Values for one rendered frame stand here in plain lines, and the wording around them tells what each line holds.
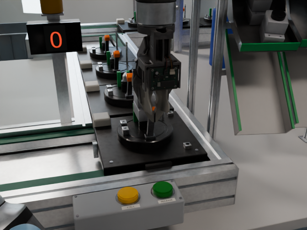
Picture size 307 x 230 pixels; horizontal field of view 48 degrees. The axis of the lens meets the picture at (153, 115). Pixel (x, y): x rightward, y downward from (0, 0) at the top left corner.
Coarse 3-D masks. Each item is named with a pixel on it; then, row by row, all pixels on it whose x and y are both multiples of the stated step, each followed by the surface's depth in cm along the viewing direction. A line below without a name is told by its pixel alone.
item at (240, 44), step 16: (240, 0) 89; (272, 0) 89; (240, 16) 85; (240, 32) 81; (256, 32) 81; (288, 32) 81; (240, 48) 76; (256, 48) 76; (272, 48) 77; (288, 48) 77
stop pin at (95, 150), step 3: (96, 141) 86; (93, 144) 84; (96, 144) 85; (93, 147) 85; (96, 147) 85; (93, 150) 85; (96, 150) 85; (93, 153) 86; (96, 153) 86; (96, 156) 86
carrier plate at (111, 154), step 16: (176, 112) 100; (96, 128) 91; (112, 128) 91; (176, 128) 91; (112, 144) 84; (176, 144) 84; (192, 144) 84; (112, 160) 77; (128, 160) 77; (144, 160) 77; (160, 160) 78; (176, 160) 79; (192, 160) 80
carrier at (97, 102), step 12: (120, 72) 110; (96, 84) 114; (120, 84) 112; (96, 96) 110; (108, 96) 105; (120, 96) 105; (132, 96) 104; (96, 108) 102; (108, 108) 102; (120, 108) 102; (132, 108) 102
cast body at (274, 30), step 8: (264, 16) 78; (272, 16) 74; (280, 16) 74; (264, 24) 77; (272, 24) 74; (280, 24) 74; (264, 32) 77; (272, 32) 76; (280, 32) 76; (264, 40) 76; (272, 40) 76; (280, 40) 76
